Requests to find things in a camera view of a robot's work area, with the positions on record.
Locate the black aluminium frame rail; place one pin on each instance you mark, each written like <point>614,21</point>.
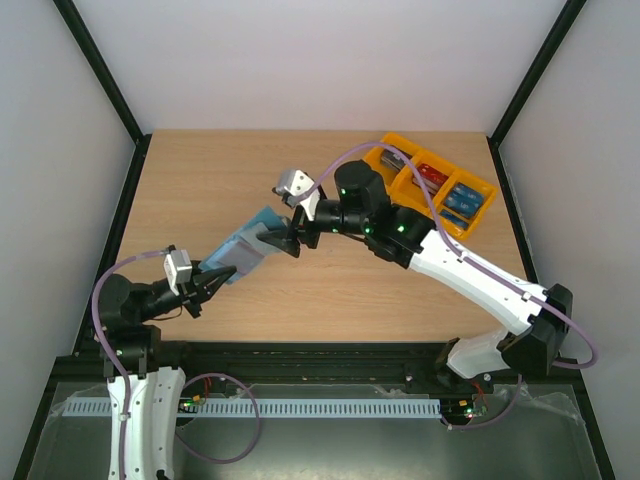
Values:
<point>409,366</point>

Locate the loose blue card in bin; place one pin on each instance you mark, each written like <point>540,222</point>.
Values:
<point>455,220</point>

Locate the yellow three-compartment bin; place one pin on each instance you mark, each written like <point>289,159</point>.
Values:
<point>404,189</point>

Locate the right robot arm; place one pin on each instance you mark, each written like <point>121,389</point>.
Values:
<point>532,330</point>

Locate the black card stack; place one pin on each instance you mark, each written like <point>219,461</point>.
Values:
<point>394,160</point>

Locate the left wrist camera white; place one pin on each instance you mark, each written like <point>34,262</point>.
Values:
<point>178,268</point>

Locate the light blue cable duct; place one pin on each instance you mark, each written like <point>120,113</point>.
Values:
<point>316,409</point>

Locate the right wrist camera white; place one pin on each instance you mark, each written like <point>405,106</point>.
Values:
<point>297,189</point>

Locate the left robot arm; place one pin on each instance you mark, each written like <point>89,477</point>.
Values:
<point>143,375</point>

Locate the blue card stack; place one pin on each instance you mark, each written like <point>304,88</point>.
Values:
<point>464,200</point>

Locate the blue leather card holder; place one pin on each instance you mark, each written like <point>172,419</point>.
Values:
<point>243,249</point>

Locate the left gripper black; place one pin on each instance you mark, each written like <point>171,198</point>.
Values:
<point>198,288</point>

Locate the red card stack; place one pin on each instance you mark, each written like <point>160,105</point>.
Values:
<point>432,178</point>

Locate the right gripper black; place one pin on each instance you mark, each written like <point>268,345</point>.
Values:
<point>300,233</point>

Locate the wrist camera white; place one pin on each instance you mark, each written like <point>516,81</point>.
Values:
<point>178,268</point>
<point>297,189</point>

